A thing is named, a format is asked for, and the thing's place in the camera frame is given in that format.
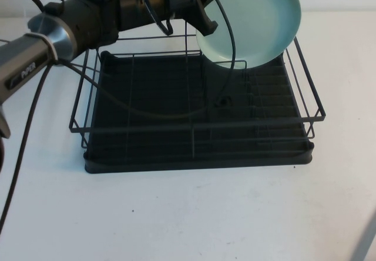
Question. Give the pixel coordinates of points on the black plastic drip tray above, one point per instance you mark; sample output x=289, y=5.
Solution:
x=158, y=90

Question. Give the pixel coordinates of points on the light blue round plate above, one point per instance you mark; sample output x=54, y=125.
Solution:
x=258, y=23

